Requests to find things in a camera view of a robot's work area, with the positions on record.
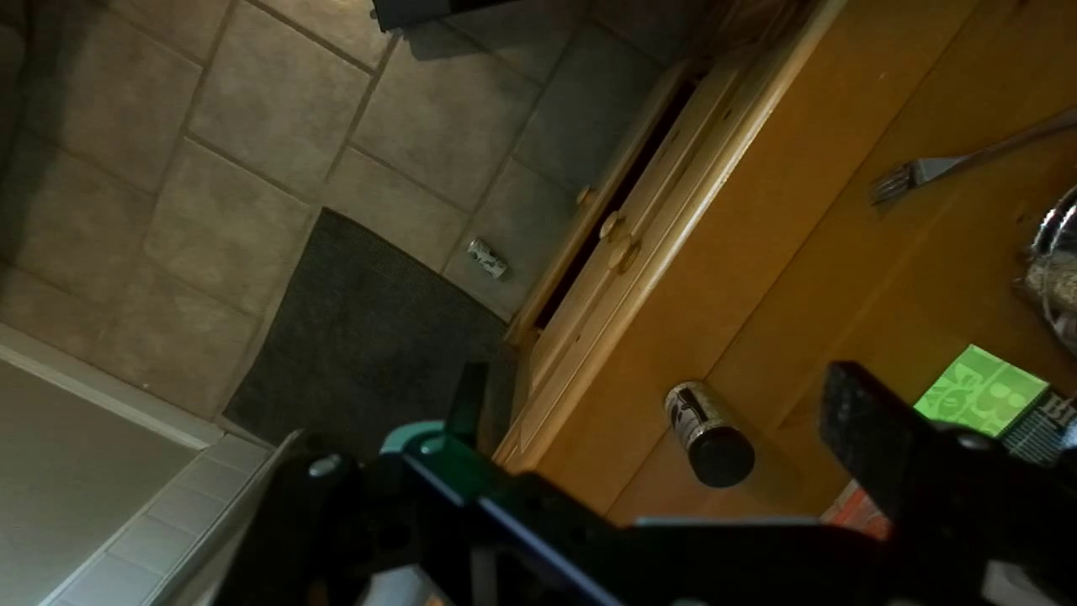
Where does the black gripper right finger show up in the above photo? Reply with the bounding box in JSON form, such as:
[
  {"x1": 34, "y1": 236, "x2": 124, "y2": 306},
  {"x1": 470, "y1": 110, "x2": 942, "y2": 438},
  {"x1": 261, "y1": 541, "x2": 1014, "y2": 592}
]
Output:
[{"x1": 819, "y1": 359, "x2": 953, "y2": 520}]

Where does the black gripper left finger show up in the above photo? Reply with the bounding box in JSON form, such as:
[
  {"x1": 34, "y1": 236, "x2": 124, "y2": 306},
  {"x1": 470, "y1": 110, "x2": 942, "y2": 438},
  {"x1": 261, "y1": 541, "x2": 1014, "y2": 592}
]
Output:
[{"x1": 446, "y1": 363, "x2": 488, "y2": 446}]

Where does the small glass spice jar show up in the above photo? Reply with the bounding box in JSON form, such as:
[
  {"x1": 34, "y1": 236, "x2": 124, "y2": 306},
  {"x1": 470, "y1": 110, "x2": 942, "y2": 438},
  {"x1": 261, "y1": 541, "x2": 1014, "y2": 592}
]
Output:
[{"x1": 668, "y1": 379, "x2": 754, "y2": 489}]

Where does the green label card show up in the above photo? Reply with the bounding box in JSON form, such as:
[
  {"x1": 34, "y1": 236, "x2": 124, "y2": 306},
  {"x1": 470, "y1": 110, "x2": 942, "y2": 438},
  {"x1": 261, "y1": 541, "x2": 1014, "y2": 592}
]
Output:
[{"x1": 916, "y1": 344, "x2": 1047, "y2": 438}]

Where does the dark floor mat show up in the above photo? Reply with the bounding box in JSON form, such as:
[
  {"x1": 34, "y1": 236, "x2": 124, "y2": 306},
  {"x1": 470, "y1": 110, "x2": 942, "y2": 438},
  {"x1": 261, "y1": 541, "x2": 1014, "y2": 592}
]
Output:
[{"x1": 225, "y1": 211, "x2": 514, "y2": 458}]

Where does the small debris on floor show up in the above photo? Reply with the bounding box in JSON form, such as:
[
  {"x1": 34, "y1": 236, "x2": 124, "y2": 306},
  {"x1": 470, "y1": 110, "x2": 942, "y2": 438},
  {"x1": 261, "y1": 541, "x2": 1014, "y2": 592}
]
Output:
[{"x1": 466, "y1": 240, "x2": 512, "y2": 284}]

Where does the wooden dresser cabinet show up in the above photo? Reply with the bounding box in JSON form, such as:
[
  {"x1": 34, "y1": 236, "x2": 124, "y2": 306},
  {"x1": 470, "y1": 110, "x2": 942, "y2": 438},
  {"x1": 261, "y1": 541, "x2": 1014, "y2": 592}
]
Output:
[{"x1": 495, "y1": 0, "x2": 1077, "y2": 523}]

